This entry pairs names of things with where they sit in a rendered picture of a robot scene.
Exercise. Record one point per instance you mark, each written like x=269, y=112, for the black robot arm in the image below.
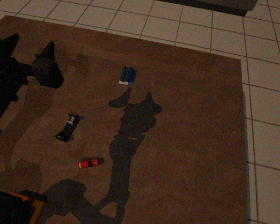
x=12, y=208

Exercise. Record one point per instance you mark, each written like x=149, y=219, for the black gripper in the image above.
x=43, y=68

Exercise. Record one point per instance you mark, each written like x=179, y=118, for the red cylindrical battery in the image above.
x=88, y=163

